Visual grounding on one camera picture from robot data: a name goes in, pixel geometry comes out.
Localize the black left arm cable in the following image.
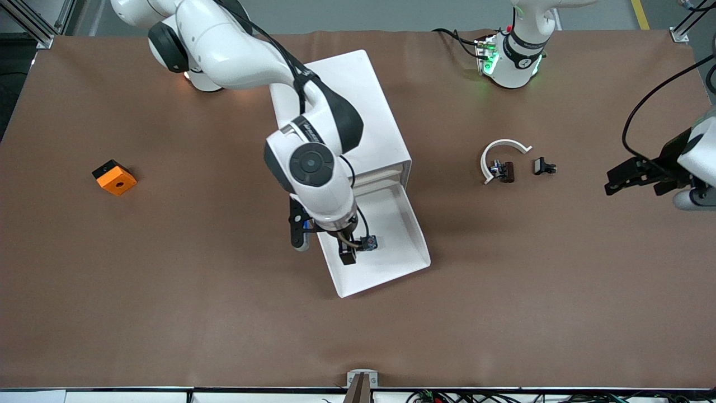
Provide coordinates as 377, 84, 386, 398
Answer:
621, 53, 716, 164

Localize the orange block with hole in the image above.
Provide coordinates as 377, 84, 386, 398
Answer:
92, 159, 138, 196

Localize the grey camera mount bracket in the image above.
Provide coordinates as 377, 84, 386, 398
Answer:
344, 369, 379, 403

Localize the aluminium frame post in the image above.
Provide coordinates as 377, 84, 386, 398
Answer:
11, 0, 56, 50
670, 0, 716, 44

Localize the white curved pipe clamp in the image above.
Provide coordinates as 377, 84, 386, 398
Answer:
481, 139, 533, 185

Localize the brown table mat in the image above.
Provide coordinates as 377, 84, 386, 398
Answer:
0, 29, 716, 390

